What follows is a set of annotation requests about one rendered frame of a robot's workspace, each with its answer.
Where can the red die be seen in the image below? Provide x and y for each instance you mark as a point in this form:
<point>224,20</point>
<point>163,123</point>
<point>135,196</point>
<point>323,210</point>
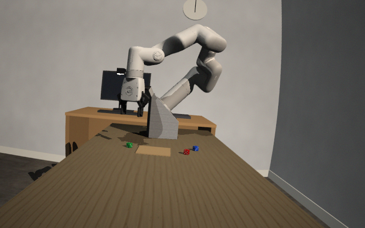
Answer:
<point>186,151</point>

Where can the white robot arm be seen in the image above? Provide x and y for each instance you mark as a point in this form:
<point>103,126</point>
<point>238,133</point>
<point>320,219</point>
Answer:
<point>205,75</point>

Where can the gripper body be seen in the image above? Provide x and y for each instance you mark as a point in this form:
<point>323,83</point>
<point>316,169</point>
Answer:
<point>132,88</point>

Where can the tan flat mat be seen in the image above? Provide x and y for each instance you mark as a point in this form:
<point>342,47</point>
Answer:
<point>149,150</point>

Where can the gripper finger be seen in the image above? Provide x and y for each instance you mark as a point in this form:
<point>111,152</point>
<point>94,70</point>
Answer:
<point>122,103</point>
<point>142,104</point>

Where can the green die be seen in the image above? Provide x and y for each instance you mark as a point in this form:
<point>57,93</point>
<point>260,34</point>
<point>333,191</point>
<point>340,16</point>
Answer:
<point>129,145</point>

